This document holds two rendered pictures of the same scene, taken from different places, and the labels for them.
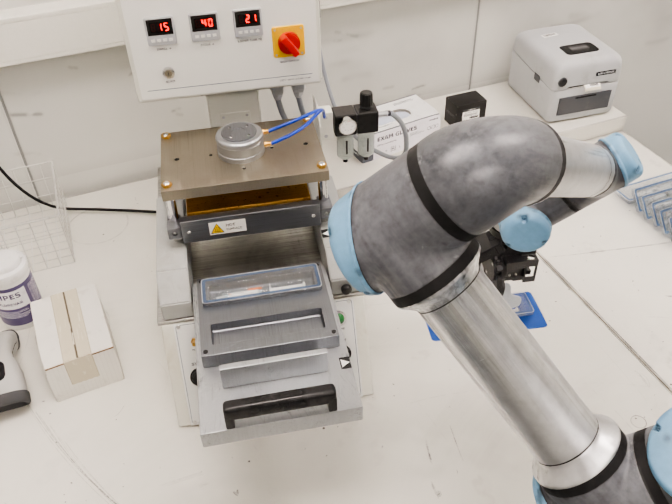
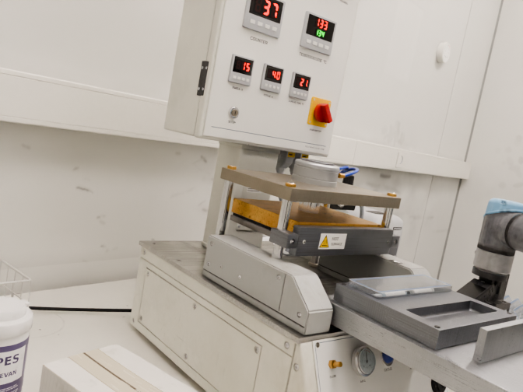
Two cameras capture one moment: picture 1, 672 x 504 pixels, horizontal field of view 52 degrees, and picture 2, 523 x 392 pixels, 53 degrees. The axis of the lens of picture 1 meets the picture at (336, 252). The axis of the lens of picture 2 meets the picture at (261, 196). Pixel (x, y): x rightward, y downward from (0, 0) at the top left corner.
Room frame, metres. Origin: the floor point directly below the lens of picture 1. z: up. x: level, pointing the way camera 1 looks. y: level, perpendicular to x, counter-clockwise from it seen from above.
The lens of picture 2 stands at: (0.26, 0.70, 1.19)
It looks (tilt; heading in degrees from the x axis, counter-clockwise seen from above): 7 degrees down; 329
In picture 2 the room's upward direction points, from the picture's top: 10 degrees clockwise
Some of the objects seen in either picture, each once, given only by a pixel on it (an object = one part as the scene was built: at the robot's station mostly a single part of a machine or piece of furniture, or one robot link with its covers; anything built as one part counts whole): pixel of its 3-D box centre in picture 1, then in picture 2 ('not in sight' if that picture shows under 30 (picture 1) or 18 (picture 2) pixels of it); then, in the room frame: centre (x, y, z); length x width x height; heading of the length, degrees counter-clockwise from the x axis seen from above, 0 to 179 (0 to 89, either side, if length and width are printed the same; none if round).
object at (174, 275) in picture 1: (174, 253); (263, 278); (0.91, 0.28, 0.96); 0.25 x 0.05 x 0.07; 10
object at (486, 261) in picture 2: not in sight; (491, 260); (0.95, -0.31, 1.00); 0.08 x 0.08 x 0.05
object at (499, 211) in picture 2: not in sight; (503, 225); (0.95, -0.31, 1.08); 0.09 x 0.08 x 0.11; 171
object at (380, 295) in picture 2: (261, 287); (401, 289); (0.79, 0.12, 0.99); 0.18 x 0.06 x 0.02; 100
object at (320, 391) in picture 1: (280, 405); not in sight; (0.57, 0.08, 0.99); 0.15 x 0.02 x 0.04; 100
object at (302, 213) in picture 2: (248, 172); (312, 207); (1.01, 0.15, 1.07); 0.22 x 0.17 x 0.10; 100
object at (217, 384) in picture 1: (269, 339); (453, 328); (0.70, 0.10, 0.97); 0.30 x 0.22 x 0.08; 10
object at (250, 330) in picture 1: (265, 311); (425, 306); (0.75, 0.11, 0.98); 0.20 x 0.17 x 0.03; 100
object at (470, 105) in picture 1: (465, 109); not in sight; (1.62, -0.35, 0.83); 0.09 x 0.06 x 0.07; 110
